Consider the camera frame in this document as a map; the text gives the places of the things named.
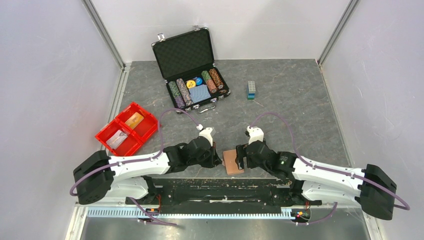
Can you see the green purple chip stack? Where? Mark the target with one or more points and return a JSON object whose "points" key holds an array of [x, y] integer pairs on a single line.
{"points": [[176, 94]]}

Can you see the gold card in bin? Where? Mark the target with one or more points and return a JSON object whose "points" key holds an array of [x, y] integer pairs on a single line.
{"points": [[134, 120]]}

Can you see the left aluminium frame post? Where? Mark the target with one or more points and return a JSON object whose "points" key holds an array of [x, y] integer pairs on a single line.
{"points": [[96, 18]]}

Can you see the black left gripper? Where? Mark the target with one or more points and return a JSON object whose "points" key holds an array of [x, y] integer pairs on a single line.
{"points": [[209, 163]]}

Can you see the blue dealer chip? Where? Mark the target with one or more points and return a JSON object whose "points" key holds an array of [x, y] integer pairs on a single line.
{"points": [[198, 81]]}

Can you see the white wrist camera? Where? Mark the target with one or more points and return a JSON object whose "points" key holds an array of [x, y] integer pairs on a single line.
{"points": [[255, 134], [207, 133]]}

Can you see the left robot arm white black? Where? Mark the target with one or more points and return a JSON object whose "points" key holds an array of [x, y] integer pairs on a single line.
{"points": [[102, 176]]}

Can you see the green red chip stack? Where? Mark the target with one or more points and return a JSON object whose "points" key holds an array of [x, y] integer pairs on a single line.
{"points": [[209, 82]]}

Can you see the red bin near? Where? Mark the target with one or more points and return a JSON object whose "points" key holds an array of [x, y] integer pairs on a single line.
{"points": [[128, 148]]}

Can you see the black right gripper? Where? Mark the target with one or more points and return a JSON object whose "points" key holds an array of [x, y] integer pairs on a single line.
{"points": [[240, 153]]}

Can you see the grey blue toy brick stack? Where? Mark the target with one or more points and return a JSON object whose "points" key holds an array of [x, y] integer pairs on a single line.
{"points": [[251, 90]]}

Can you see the black poker chip case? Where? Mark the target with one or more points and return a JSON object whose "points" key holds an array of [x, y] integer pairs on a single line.
{"points": [[185, 56]]}

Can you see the red bin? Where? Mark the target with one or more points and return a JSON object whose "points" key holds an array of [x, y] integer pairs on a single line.
{"points": [[141, 122], [128, 148]]}

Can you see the white card in bin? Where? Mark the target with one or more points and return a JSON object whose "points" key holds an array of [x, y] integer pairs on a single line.
{"points": [[116, 139]]}

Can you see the red bin far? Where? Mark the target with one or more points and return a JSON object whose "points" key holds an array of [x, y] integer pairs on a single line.
{"points": [[141, 122]]}

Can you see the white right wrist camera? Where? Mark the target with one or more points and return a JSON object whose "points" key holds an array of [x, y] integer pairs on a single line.
{"points": [[255, 134]]}

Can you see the yellow dealer chip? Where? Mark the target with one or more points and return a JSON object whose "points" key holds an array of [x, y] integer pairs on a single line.
{"points": [[191, 84]]}

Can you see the blue playing card deck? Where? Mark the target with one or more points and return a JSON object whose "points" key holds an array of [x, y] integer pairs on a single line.
{"points": [[199, 93]]}

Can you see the aluminium frame post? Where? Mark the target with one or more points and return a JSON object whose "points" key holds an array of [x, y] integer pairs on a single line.
{"points": [[96, 18], [341, 24]]}

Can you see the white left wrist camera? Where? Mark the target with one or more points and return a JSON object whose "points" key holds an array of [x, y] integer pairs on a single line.
{"points": [[207, 133]]}

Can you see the orange leather card holder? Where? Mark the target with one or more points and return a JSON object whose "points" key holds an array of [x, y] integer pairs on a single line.
{"points": [[229, 161]]}

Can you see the brown orange chip stack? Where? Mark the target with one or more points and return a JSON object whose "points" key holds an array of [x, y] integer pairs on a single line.
{"points": [[216, 78]]}

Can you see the pink grey chip stack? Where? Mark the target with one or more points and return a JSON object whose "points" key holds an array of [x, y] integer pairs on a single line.
{"points": [[184, 92]]}

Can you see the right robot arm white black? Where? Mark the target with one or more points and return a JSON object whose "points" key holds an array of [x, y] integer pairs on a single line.
{"points": [[369, 188]]}

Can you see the right aluminium frame post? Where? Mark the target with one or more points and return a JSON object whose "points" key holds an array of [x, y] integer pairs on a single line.
{"points": [[341, 24]]}

